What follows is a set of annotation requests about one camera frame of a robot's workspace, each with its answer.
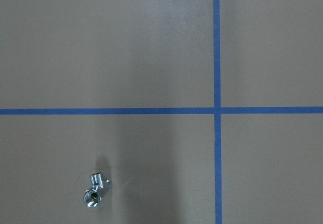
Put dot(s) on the chrome angle valve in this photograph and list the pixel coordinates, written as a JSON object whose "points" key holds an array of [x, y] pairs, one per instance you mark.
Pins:
{"points": [[100, 186]]}

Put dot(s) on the brown paper table cover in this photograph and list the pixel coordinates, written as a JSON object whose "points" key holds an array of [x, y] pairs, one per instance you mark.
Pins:
{"points": [[197, 111]]}

